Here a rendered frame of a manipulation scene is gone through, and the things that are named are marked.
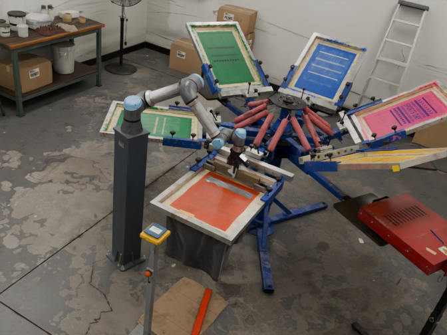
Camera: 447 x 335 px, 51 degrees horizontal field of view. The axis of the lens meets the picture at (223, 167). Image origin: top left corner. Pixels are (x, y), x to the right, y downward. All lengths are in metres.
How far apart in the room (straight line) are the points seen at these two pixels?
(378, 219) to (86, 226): 2.49
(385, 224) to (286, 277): 1.29
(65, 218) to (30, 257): 0.54
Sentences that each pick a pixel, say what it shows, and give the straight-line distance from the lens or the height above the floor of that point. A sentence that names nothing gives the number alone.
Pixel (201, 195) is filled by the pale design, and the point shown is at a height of 0.96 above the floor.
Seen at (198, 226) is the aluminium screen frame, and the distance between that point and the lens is 2.80.
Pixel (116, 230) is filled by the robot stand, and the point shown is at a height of 0.31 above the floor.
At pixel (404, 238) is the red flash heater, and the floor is 1.10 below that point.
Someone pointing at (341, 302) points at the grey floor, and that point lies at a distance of 4.03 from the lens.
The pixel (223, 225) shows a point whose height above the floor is 0.96.
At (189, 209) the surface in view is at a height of 0.96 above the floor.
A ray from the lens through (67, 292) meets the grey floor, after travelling 3.75.
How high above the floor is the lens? 2.76
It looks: 32 degrees down
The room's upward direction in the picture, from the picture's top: 10 degrees clockwise
